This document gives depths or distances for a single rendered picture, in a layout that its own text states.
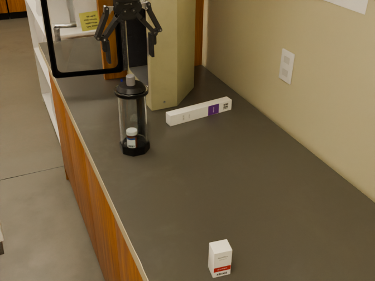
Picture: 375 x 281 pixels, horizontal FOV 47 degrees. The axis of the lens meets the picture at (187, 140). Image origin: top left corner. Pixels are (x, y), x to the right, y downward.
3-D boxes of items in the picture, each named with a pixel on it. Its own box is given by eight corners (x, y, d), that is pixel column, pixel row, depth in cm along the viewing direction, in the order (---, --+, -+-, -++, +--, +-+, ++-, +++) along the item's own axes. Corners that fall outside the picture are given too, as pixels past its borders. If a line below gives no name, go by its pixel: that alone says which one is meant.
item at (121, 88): (140, 86, 143) (139, 68, 140) (149, 98, 136) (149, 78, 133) (113, 91, 140) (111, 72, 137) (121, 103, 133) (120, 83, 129)
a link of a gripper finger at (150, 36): (148, 32, 132) (150, 32, 132) (148, 54, 136) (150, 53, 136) (151, 35, 130) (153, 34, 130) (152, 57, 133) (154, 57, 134)
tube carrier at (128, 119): (144, 135, 154) (142, 79, 143) (154, 150, 146) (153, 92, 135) (115, 141, 151) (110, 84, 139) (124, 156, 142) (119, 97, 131)
